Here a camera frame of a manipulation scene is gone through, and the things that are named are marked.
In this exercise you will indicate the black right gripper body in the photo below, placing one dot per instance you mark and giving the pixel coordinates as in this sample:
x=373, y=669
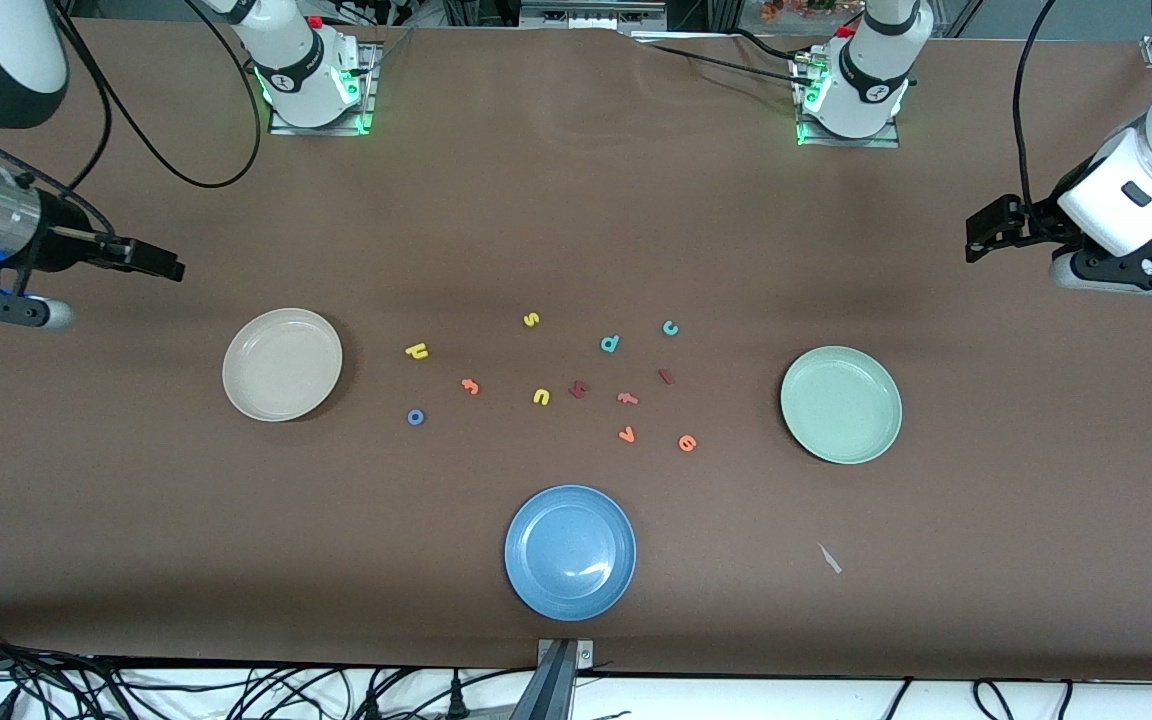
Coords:
x=60, y=237

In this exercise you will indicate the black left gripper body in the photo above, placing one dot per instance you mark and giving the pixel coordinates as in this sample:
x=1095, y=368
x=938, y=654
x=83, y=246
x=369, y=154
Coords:
x=1039, y=220

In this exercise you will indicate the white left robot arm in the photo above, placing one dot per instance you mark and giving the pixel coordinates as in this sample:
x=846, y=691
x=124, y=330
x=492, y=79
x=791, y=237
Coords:
x=866, y=90

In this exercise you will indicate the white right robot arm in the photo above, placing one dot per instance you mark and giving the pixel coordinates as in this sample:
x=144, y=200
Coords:
x=301, y=75

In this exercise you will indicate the beige brown plate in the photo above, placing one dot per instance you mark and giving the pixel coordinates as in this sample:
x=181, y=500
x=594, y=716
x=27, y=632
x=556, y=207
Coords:
x=281, y=365

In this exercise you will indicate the light green plate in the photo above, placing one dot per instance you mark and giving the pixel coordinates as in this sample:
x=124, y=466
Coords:
x=841, y=405

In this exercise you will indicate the orange decoration pieces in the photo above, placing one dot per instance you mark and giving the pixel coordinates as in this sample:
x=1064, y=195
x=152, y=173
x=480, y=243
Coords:
x=796, y=8

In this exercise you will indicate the white tape scrap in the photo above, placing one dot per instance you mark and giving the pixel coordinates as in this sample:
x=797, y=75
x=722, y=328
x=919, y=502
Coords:
x=829, y=558

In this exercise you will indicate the teal letter d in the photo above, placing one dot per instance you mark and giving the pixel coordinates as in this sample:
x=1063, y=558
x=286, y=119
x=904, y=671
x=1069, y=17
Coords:
x=609, y=345

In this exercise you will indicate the brown table cover sheet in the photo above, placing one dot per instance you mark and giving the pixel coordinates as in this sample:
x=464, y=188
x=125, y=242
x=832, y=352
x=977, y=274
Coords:
x=576, y=200

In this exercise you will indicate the red letter k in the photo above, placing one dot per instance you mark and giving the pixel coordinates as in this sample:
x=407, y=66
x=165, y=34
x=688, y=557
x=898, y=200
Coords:
x=578, y=390

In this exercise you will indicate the grey power strip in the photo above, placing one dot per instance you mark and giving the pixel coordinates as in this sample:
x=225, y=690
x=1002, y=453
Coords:
x=591, y=18

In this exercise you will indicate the blue plate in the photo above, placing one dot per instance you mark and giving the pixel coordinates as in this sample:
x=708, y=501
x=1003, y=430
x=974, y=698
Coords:
x=569, y=553

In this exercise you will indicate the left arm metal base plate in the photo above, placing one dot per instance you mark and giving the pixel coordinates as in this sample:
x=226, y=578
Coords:
x=881, y=142

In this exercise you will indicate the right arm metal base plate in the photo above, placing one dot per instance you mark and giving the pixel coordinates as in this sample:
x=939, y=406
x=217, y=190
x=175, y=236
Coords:
x=286, y=129

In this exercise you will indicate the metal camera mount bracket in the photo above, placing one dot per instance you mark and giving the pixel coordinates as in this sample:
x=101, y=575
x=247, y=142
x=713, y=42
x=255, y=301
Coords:
x=556, y=690

